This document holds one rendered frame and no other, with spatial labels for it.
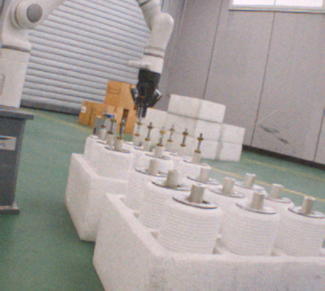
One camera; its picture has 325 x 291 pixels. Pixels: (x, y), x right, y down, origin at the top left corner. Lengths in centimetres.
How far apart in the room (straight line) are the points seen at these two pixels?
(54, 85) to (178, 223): 640
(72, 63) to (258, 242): 654
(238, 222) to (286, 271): 12
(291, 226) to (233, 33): 710
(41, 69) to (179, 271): 631
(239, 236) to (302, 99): 613
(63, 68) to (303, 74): 378
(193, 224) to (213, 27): 752
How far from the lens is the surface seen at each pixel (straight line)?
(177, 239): 68
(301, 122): 676
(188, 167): 126
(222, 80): 771
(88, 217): 117
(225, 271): 69
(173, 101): 426
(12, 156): 126
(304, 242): 80
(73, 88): 719
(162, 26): 145
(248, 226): 73
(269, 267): 73
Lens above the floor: 39
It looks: 3 degrees down
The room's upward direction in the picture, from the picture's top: 12 degrees clockwise
